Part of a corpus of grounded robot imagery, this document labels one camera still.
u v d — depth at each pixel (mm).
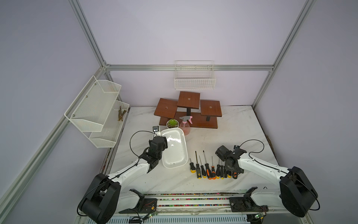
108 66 908
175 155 910
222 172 838
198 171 839
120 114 979
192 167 860
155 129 734
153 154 651
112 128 936
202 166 874
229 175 819
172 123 981
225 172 839
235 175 802
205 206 748
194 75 949
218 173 838
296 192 410
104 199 408
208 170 847
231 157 614
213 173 838
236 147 770
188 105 927
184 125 974
